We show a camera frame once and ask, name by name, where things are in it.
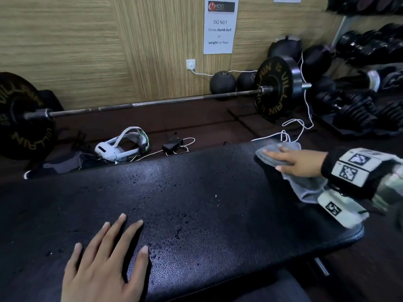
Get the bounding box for black ball grey patch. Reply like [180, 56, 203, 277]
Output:
[267, 35, 303, 62]

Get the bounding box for black ball white patch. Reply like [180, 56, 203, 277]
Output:
[333, 69, 382, 92]

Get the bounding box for person's dark trousers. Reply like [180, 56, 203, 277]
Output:
[220, 270, 304, 302]

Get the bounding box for white headset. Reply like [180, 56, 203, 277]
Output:
[94, 126, 150, 162]

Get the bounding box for black yellow print weight plate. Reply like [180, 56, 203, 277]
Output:
[0, 71, 59, 161]
[253, 55, 303, 123]

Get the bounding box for rack of black dumbbells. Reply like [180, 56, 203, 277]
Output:
[327, 0, 403, 70]

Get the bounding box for black bench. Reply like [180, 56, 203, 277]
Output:
[0, 141, 365, 302]

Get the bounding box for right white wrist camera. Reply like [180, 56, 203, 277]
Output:
[317, 188, 369, 229]

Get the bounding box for black power adapter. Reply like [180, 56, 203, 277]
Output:
[161, 136, 184, 154]

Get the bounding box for small black medicine ball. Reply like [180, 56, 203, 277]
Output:
[236, 71, 257, 91]
[209, 70, 237, 95]

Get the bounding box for right marker wristband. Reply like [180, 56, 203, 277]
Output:
[321, 147, 403, 200]

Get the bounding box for tangle of white cables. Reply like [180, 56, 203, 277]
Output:
[135, 137, 196, 162]

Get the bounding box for black ball purple patch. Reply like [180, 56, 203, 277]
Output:
[301, 44, 334, 82]

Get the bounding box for grey cleaning cloth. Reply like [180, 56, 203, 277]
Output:
[255, 141, 328, 204]

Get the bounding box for person's left hand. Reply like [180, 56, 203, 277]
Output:
[60, 213, 149, 302]

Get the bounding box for large white paper notice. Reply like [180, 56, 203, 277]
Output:
[203, 0, 239, 55]

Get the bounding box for black adjustable dumbbell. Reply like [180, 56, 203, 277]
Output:
[314, 89, 378, 131]
[374, 100, 403, 133]

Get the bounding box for person's right forearm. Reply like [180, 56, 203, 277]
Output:
[373, 165, 403, 230]

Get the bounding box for person's right hand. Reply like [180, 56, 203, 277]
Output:
[263, 144, 329, 179]

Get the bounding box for steel barbell bar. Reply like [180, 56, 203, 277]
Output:
[24, 82, 312, 122]

